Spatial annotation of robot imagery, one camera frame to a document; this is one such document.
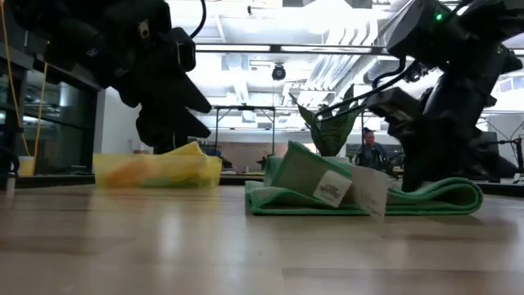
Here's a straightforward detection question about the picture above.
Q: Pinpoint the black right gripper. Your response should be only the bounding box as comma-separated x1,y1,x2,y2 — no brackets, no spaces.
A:
400,43,524,193

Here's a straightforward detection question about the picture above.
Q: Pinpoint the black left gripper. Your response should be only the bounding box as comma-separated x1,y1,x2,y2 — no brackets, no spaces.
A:
97,0,214,156

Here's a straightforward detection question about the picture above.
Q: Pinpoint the yellow microfiber towel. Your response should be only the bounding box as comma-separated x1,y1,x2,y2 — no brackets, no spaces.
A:
164,140,206,157
161,155,223,184

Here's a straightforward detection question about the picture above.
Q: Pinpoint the green microfiber towel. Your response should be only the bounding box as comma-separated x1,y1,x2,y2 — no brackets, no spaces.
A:
244,140,486,218

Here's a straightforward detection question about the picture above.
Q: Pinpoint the yellow translucent plastic bin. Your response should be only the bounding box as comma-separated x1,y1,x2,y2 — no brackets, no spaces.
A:
93,152,224,190

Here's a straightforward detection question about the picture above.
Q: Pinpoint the green snake plant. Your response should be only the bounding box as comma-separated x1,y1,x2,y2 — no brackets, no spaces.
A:
287,83,364,158

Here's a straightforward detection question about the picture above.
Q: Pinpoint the small yellow cup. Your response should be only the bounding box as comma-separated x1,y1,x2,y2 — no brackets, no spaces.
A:
17,155,36,178

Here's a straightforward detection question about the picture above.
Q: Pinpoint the small white cylinder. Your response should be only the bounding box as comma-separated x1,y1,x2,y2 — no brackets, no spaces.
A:
5,171,17,197

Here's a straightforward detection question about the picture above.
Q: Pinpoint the black metal stand frame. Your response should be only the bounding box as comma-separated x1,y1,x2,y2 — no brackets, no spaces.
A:
212,104,277,157

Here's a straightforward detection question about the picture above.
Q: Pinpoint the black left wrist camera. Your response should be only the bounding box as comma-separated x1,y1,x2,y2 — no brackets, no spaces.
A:
161,26,197,74

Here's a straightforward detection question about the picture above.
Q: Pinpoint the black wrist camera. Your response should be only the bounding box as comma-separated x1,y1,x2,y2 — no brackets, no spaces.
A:
365,86,423,138
161,26,197,74

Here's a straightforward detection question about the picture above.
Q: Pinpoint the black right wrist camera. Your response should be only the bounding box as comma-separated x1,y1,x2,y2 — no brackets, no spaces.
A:
365,86,423,138

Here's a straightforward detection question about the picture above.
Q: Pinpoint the black left wrist camera cable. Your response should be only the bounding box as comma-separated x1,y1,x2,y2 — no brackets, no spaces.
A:
189,0,207,40

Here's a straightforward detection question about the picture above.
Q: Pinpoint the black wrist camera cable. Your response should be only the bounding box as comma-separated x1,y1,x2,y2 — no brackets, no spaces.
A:
314,55,419,120
189,0,207,40

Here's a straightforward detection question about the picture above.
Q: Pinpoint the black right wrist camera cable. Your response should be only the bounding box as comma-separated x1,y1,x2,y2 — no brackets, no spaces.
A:
314,55,419,120

